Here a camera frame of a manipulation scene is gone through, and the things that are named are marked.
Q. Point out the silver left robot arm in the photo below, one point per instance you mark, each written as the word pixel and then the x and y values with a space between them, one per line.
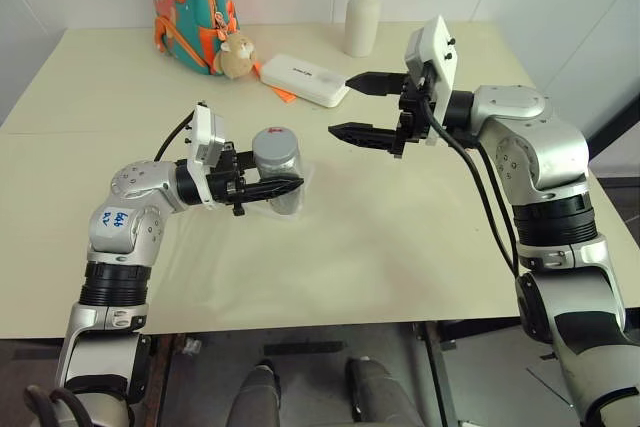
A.
pixel 135 182

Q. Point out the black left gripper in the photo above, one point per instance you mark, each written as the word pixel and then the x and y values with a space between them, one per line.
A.
pixel 225 187

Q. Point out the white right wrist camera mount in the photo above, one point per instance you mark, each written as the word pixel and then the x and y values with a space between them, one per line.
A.
pixel 440 57

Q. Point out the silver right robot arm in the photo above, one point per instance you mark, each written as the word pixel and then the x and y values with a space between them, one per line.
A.
pixel 530 147

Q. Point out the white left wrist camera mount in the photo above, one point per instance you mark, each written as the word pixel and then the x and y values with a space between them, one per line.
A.
pixel 206 132

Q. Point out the metal table leg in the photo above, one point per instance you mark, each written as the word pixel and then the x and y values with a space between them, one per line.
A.
pixel 440 372

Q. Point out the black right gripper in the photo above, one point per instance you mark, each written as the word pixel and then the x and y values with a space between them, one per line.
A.
pixel 414 112

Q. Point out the orange paper piece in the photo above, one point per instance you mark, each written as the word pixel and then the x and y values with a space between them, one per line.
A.
pixel 284 95

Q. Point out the beige plush hamster toy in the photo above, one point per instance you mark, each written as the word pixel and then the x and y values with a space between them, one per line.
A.
pixel 237 54

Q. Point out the clear jar with gray lid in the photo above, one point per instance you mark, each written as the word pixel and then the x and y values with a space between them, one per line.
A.
pixel 277 147

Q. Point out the white ceramic vase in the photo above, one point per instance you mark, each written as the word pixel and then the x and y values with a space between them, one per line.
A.
pixel 361 22

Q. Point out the white handwritten label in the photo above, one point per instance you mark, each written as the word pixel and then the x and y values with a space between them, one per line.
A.
pixel 113 222

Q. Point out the white flat rectangular box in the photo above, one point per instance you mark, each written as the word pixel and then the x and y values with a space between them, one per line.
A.
pixel 305 79

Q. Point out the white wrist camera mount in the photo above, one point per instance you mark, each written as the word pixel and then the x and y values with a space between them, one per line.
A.
pixel 440 57
pixel 206 132

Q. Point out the teal dinosaur backpack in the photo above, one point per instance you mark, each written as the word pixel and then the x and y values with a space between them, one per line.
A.
pixel 185 2

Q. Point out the dark gray rounded shape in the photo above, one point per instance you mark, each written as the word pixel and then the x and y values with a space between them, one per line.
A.
pixel 257 397
pixel 380 392

